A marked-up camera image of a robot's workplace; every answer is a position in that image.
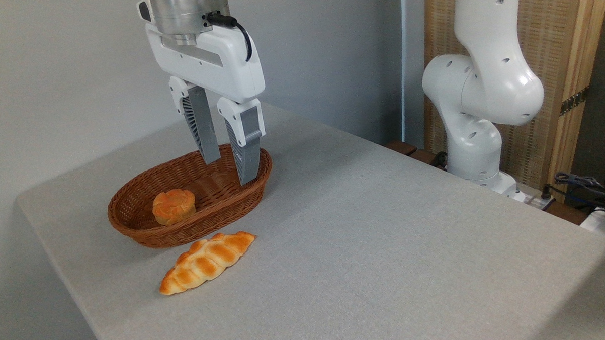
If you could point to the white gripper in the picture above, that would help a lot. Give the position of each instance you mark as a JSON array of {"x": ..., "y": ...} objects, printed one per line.
[{"x": 228, "y": 67}]

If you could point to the round orange bread bun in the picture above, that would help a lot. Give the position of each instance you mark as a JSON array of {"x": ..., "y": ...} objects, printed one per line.
[{"x": 173, "y": 207}]

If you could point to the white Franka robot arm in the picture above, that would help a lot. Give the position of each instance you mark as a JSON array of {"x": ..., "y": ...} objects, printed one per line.
[{"x": 485, "y": 83}]

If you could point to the brown wicker basket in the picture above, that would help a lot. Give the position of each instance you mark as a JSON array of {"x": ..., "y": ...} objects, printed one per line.
[{"x": 218, "y": 208}]

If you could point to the long braided bread loaf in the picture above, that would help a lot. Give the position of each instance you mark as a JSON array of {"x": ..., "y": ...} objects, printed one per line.
[{"x": 205, "y": 261}]

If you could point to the brown wooden platform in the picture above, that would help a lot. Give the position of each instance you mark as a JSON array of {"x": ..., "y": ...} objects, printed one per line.
[{"x": 405, "y": 147}]

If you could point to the woven wooden folding screen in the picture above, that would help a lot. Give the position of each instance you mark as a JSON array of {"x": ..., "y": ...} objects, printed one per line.
[{"x": 559, "y": 35}]

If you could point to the white vertical wall trim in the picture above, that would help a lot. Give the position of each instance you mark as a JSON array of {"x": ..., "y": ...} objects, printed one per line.
[{"x": 405, "y": 60}]

